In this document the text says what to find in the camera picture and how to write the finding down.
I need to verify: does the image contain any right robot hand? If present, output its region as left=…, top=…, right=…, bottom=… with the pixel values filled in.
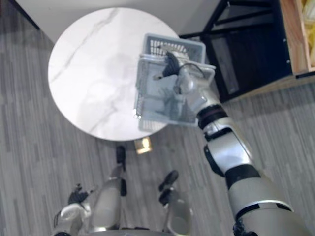
left=153, top=50, right=190, bottom=81

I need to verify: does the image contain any grey plastic basket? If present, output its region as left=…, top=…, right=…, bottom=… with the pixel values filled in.
left=133, top=32, right=217, bottom=131

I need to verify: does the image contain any dark right robot foot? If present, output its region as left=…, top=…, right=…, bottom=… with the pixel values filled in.
left=158, top=169, right=179, bottom=193

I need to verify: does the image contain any dark robot foot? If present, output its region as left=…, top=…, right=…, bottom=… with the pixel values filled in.
left=115, top=146, right=126, bottom=171
left=158, top=169, right=179, bottom=193

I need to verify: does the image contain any yellow produce in crate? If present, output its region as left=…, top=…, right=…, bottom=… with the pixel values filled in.
left=301, top=0, right=315, bottom=67

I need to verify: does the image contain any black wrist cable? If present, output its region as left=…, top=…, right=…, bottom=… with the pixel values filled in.
left=179, top=62, right=214, bottom=78

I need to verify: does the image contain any dark left robot foot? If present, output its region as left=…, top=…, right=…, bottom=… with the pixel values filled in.
left=115, top=146, right=126, bottom=171

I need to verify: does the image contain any black metal shelf rack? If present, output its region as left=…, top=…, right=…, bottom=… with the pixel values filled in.
left=179, top=0, right=294, bottom=103

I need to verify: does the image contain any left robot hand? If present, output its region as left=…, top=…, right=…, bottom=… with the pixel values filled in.
left=67, top=182, right=95, bottom=205

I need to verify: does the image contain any gold table base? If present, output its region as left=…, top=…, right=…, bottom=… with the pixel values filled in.
left=134, top=137, right=152, bottom=155

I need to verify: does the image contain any silver right robot leg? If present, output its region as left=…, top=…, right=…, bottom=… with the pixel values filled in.
left=159, top=186, right=194, bottom=235

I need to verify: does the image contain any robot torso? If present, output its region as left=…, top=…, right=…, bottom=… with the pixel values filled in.
left=85, top=226, right=173, bottom=236

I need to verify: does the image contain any wooden crate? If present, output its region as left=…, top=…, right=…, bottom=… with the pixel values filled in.
left=279, top=0, right=315, bottom=75

